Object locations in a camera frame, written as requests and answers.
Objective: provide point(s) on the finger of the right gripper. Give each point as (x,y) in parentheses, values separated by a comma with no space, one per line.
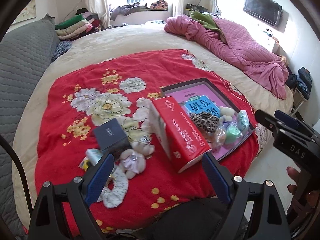
(269,122)
(287,120)

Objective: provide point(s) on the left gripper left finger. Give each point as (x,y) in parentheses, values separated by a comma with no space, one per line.
(48,220)

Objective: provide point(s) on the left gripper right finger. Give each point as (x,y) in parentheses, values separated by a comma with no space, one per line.
(267,221)

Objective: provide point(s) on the yellow white snack bag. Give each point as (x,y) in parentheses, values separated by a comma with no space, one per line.
(85,164)

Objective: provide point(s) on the white floral scrunchie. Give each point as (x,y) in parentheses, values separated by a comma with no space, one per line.
(115,189)

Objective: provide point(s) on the beige teddy bear with dress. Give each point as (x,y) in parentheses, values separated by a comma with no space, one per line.
(132,163)

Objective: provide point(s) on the pale green tissue pack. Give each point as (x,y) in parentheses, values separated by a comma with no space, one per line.
(242,121)

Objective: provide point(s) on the person's right hand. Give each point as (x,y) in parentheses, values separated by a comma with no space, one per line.
(311,198)

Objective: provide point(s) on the small white plush toy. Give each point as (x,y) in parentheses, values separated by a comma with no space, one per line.
(226,114)

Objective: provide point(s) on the dark clothes on stool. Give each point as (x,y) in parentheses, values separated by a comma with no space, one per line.
(301,81)

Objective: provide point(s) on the dark tray with book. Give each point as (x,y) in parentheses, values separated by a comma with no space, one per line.
(200,95)

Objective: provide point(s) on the leopard print scrunchie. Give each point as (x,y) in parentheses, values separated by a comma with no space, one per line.
(205,121)

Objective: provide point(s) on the dark blue box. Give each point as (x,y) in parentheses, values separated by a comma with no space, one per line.
(111,138)

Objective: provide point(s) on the pink quilted comforter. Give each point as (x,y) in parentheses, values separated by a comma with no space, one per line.
(240,50)

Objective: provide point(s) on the red and white box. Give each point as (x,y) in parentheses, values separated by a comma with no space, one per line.
(182,142)

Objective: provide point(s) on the red floral blanket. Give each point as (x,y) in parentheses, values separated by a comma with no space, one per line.
(122,88)

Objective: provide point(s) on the green cloth on comforter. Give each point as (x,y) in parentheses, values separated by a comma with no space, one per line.
(207,22)

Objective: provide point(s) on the blue patterned pillow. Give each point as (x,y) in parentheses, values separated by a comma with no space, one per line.
(61,48)

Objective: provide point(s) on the grey quilted headboard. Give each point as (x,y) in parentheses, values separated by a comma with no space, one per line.
(26,52)

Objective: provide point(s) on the stack of folded clothes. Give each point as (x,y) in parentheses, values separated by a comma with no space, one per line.
(81,24)

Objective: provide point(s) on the clothes pile on windowsill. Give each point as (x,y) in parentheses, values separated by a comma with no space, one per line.
(128,9)

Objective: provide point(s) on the wall-mounted black television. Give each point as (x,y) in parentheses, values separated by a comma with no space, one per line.
(267,11)

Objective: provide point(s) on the wall painting panels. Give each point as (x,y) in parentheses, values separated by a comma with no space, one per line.
(28,13)

